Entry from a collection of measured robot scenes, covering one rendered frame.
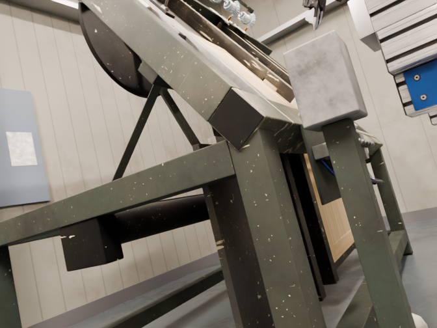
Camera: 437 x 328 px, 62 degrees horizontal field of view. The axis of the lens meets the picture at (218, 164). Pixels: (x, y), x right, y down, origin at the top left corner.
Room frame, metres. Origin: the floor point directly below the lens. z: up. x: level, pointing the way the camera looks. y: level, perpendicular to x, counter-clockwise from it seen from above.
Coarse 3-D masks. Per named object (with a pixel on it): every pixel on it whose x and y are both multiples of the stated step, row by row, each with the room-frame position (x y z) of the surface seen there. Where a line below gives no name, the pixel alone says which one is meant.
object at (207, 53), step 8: (144, 0) 1.25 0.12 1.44; (152, 8) 1.23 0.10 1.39; (160, 16) 1.22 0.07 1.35; (168, 16) 1.22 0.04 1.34; (176, 24) 1.19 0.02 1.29; (184, 32) 1.18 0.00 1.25; (192, 40) 1.17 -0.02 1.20; (200, 48) 1.16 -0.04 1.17; (208, 48) 1.19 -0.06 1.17; (208, 56) 1.15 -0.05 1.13; (216, 56) 1.15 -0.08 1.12; (216, 64) 1.14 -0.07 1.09; (224, 64) 1.12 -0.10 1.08; (224, 72) 1.12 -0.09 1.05; (232, 72) 1.11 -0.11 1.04; (232, 80) 1.11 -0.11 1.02; (240, 80) 1.10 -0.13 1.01; (248, 88) 1.09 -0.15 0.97; (264, 96) 1.09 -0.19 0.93
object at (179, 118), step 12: (156, 96) 1.10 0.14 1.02; (168, 96) 2.15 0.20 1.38; (144, 108) 1.12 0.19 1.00; (168, 108) 2.17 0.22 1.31; (144, 120) 1.14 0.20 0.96; (180, 120) 2.11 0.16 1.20; (192, 132) 2.10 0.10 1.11; (132, 144) 1.17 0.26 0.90; (192, 144) 2.09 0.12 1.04; (120, 168) 1.20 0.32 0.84
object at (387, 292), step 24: (336, 144) 0.77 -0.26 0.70; (336, 168) 0.78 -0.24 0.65; (360, 168) 0.76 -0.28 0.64; (360, 192) 0.76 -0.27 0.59; (360, 216) 0.77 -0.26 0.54; (360, 240) 0.78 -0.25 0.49; (384, 240) 0.76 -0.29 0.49; (384, 264) 0.76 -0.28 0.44; (384, 288) 0.77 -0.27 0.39; (384, 312) 0.77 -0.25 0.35; (408, 312) 0.77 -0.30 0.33
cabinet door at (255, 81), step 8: (200, 40) 1.40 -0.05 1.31; (216, 48) 1.51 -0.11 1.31; (224, 56) 1.48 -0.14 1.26; (232, 56) 1.63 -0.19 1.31; (232, 64) 1.42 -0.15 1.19; (240, 64) 1.55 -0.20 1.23; (240, 72) 1.38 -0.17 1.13; (248, 72) 1.53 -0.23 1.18; (248, 80) 1.35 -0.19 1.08; (256, 80) 1.49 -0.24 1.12; (256, 88) 1.31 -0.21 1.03; (264, 88) 1.44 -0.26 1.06; (272, 96) 1.39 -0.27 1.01; (280, 96) 1.51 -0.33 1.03; (288, 104) 1.47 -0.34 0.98
